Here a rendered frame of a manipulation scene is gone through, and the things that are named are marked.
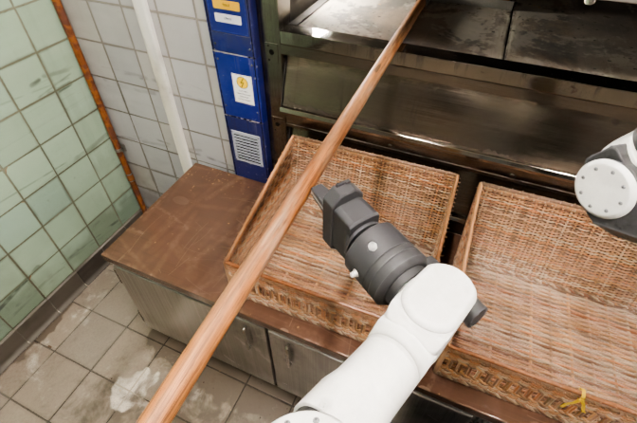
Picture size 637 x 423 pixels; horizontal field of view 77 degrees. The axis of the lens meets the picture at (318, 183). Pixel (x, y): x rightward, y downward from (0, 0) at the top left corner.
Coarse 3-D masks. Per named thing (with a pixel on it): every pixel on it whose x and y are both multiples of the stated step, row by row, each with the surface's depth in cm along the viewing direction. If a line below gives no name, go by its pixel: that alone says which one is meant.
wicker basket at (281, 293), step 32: (288, 160) 134; (352, 160) 129; (384, 160) 125; (288, 192) 142; (384, 192) 129; (416, 192) 125; (448, 192) 121; (256, 224) 123; (320, 224) 139; (416, 224) 130; (288, 256) 129; (320, 256) 129; (256, 288) 112; (288, 288) 105; (320, 288) 120; (352, 288) 119; (320, 320) 109; (352, 320) 103
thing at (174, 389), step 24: (408, 24) 111; (360, 96) 82; (336, 144) 71; (312, 168) 66; (288, 216) 58; (264, 240) 54; (264, 264) 53; (240, 288) 49; (216, 312) 47; (216, 336) 45; (192, 360) 43; (168, 384) 41; (192, 384) 42; (168, 408) 39
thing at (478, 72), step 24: (312, 48) 114; (336, 48) 111; (360, 48) 108; (384, 48) 106; (408, 48) 106; (432, 48) 106; (456, 72) 102; (480, 72) 100; (504, 72) 97; (528, 72) 96; (552, 72) 96; (576, 72) 96; (576, 96) 94; (600, 96) 92; (624, 96) 90
